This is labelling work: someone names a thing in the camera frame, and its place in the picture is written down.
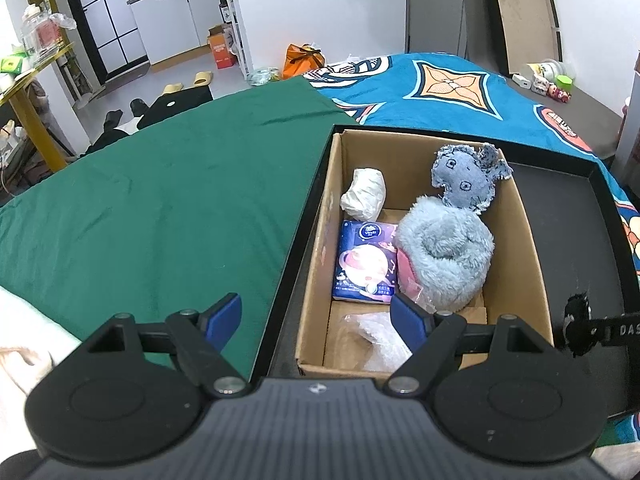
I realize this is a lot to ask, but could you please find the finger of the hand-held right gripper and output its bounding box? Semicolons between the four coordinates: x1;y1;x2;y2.
562;292;640;358

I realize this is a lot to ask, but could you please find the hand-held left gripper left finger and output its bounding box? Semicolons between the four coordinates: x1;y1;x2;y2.
82;292;246;398

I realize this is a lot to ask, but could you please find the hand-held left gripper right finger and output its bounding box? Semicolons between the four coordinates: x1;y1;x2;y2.
387;294;561;397

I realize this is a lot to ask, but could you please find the clear plastic bag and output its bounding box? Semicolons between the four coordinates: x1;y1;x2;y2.
340;311;416;373

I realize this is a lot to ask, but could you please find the purple tissue pack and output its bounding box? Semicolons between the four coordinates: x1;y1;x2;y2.
331;220;399;305

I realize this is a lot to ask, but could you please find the fluffy blue plush slipper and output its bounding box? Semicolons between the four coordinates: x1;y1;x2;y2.
395;195;496;313

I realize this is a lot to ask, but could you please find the brown cardboard box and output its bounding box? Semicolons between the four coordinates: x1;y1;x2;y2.
295;129;555;380

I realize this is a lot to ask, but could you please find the black shallow tray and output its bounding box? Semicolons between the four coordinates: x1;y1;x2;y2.
250;124;640;416

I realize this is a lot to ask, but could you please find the white cloth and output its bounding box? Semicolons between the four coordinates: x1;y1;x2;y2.
0;285;83;453
341;167;387;217

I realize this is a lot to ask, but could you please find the grey denim mouse toy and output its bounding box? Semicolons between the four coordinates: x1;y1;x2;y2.
431;142;513;212

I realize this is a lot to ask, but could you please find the green bed cloth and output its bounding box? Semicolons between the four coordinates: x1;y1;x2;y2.
0;76;361;381

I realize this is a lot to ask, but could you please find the grey side table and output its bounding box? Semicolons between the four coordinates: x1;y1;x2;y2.
510;77;626;161

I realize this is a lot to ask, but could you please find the black case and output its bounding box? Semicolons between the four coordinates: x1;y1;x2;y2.
136;85;215;131

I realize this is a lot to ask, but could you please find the blue printed blanket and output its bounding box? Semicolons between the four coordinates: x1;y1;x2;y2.
302;53;640;273

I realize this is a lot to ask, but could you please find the crumpled transparent floor bag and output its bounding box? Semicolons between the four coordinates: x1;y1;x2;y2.
248;67;282;86

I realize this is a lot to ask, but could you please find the orange cardboard box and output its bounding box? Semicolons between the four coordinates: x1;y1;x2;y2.
207;25;238;70

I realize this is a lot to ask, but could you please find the orange bag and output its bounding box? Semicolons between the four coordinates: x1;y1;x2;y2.
282;43;326;80

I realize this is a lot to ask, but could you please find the yellow table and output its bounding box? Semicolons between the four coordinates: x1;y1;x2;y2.
0;42;76;173

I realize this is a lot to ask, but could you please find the white cabinet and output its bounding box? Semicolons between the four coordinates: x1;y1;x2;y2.
127;0;236;66

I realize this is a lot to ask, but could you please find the grey door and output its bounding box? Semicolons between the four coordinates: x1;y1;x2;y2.
405;0;481;58

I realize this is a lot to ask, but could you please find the framed wooden board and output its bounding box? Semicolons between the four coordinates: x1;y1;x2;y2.
477;0;563;77

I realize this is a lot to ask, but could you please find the glass jar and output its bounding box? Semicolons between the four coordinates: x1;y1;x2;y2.
21;5;68;61

